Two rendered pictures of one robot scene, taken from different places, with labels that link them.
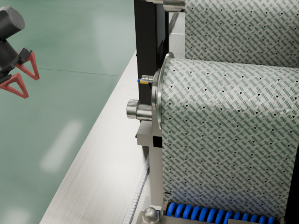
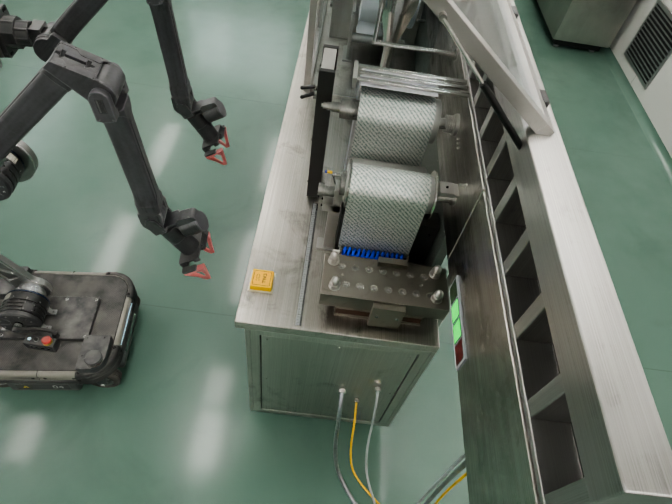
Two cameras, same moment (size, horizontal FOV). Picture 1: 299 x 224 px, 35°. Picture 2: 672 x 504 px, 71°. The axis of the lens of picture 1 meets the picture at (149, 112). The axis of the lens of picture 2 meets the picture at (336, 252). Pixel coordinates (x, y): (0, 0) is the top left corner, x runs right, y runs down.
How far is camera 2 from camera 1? 64 cm
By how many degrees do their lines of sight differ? 22
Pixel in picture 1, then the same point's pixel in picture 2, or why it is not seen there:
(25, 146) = (165, 170)
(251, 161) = (395, 225)
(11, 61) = (214, 138)
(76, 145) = (213, 169)
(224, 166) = (379, 228)
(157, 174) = (331, 226)
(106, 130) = (279, 185)
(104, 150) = (281, 202)
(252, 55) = (395, 152)
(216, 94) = (381, 191)
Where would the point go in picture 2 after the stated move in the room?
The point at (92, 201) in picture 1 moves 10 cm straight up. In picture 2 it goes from (282, 240) to (282, 222)
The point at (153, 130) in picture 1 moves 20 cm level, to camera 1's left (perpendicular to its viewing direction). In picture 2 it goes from (334, 202) to (270, 205)
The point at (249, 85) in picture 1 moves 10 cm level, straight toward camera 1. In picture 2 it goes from (400, 186) to (400, 211)
